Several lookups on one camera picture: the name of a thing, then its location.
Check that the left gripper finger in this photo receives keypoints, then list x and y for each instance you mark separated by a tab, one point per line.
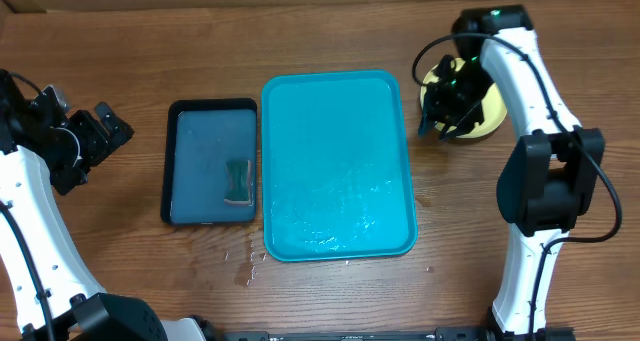
104	113
120	132

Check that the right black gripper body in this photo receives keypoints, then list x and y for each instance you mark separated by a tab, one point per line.
451	103

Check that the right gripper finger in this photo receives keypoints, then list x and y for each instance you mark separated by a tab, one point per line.
428	121
463	123

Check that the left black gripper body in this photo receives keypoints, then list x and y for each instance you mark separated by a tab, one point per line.
92	138

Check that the yellow plate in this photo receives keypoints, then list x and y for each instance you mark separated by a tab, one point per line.
492	104

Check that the green orange sponge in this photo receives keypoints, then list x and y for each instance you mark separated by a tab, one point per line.
239	174

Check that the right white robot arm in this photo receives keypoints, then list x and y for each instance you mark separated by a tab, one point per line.
549	179

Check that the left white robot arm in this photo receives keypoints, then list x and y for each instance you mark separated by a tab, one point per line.
46	150

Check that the black water tray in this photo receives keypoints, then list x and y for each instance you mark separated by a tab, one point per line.
202	136

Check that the teal plastic tray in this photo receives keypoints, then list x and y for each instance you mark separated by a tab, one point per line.
336	180

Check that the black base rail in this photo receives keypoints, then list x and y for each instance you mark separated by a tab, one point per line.
439	334

